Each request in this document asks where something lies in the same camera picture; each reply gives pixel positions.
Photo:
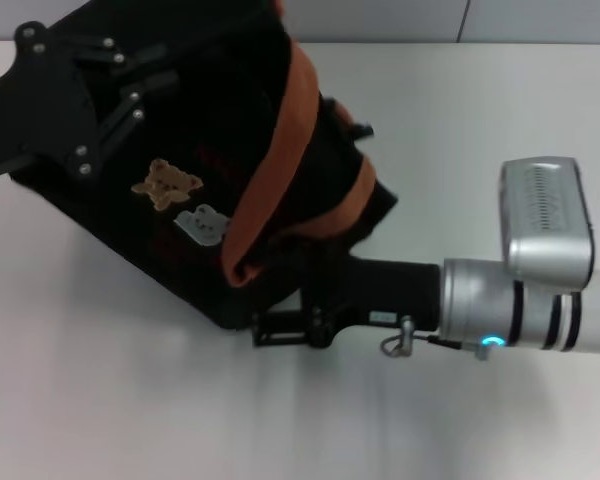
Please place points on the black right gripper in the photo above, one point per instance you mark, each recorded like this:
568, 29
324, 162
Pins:
390, 295

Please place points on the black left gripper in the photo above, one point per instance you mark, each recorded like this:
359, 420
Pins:
40, 110

